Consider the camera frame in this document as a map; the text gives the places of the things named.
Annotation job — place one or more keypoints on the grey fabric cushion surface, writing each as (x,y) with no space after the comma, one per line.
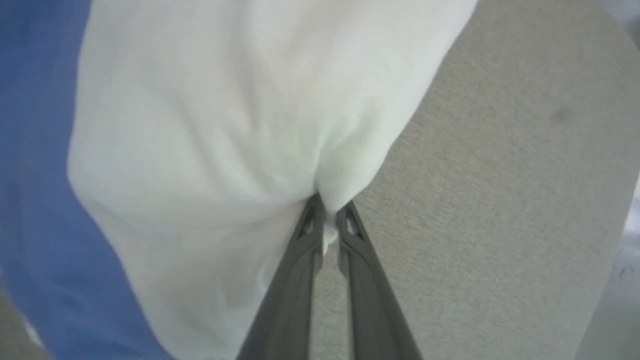
(500,200)

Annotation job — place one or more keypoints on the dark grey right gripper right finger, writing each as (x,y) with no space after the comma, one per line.
(375,310)

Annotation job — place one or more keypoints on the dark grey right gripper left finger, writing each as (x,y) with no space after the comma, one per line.
(290,300)

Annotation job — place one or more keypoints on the blue and white t-shirt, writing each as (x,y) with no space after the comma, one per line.
(225,125)

